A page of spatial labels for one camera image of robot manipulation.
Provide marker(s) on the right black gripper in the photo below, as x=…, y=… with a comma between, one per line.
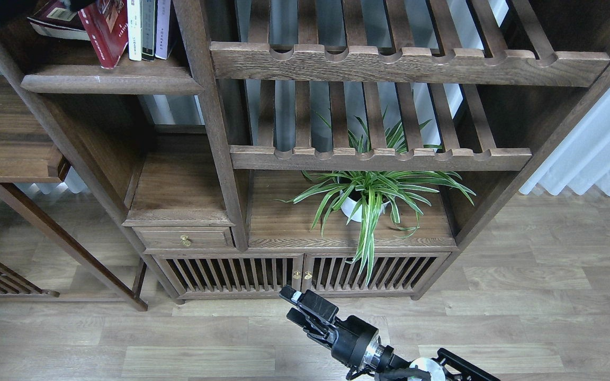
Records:
x=353, y=342

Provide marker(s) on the dark maroon book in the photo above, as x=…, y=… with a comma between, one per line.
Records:
x=54, y=20

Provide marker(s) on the red book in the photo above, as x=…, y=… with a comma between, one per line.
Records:
x=106, y=23

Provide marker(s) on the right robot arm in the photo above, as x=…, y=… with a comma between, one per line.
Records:
x=385, y=365

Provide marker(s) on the brass cabinet door knobs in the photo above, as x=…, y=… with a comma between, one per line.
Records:
x=300, y=275

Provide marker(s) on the white plant pot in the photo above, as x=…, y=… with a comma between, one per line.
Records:
x=363, y=204

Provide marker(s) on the spider plant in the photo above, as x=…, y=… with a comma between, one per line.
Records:
x=399, y=185

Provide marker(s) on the white standing book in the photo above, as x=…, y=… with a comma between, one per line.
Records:
x=134, y=13

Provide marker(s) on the brass drawer knob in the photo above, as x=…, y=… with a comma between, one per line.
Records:
x=185, y=240

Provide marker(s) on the dark green standing book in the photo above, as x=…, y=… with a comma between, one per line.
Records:
x=149, y=15

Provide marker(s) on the lavender standing book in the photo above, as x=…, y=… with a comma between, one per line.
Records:
x=166, y=29

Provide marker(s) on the dark wooden bookshelf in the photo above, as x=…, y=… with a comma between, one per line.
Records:
x=201, y=145

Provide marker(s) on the white curtain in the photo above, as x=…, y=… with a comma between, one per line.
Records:
x=582, y=160

